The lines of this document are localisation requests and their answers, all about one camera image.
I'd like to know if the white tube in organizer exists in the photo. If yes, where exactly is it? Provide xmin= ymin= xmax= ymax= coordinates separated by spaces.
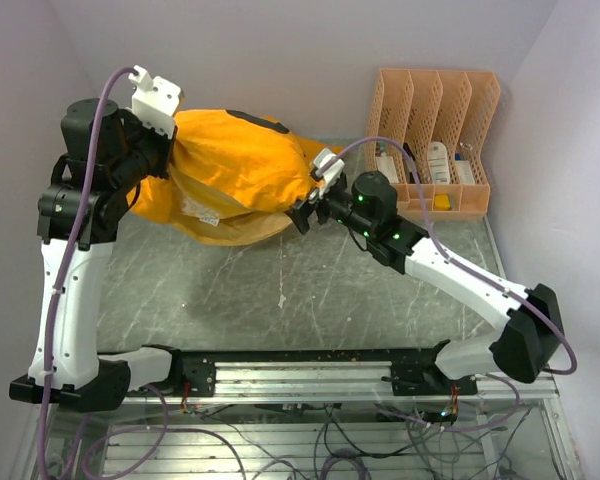
xmin=427 ymin=141 xmax=451 ymax=185

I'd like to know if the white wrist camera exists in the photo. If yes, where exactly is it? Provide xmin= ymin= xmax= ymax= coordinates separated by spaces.
xmin=128 ymin=65 xmax=184 ymax=139
xmin=309 ymin=148 xmax=345 ymax=203

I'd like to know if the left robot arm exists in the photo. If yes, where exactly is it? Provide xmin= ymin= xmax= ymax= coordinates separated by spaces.
xmin=9 ymin=95 xmax=184 ymax=413

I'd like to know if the aluminium mounting rail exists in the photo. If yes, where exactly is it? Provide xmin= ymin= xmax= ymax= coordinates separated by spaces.
xmin=35 ymin=357 xmax=561 ymax=404

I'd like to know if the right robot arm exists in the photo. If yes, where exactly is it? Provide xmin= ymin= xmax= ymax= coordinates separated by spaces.
xmin=288 ymin=171 xmax=564 ymax=396

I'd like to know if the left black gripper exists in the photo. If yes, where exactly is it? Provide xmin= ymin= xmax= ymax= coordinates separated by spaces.
xmin=109 ymin=107 xmax=178 ymax=193

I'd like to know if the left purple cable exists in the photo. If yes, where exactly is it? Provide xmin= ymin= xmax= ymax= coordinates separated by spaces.
xmin=34 ymin=66 xmax=141 ymax=480

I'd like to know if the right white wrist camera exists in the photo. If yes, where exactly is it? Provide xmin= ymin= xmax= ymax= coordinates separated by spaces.
xmin=309 ymin=148 xmax=345 ymax=203

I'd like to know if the peach plastic file organizer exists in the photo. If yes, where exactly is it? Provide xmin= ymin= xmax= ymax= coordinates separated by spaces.
xmin=364 ymin=68 xmax=500 ymax=221

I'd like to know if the yellow block in organizer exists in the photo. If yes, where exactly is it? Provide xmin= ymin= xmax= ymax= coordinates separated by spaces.
xmin=433 ymin=194 xmax=453 ymax=211

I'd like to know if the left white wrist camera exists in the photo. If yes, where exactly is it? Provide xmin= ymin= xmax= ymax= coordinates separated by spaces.
xmin=128 ymin=65 xmax=184 ymax=139

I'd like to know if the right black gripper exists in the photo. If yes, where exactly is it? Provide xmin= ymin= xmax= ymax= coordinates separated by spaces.
xmin=280 ymin=177 xmax=374 ymax=240

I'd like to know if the black item in organizer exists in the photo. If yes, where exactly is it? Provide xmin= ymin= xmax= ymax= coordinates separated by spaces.
xmin=403 ymin=142 xmax=419 ymax=184

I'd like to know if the orange Mickey Mouse pillowcase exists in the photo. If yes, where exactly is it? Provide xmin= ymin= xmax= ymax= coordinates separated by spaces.
xmin=127 ymin=109 xmax=326 ymax=247

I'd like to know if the red white box in organizer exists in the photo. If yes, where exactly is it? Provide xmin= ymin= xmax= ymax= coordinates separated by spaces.
xmin=375 ymin=142 xmax=399 ymax=184

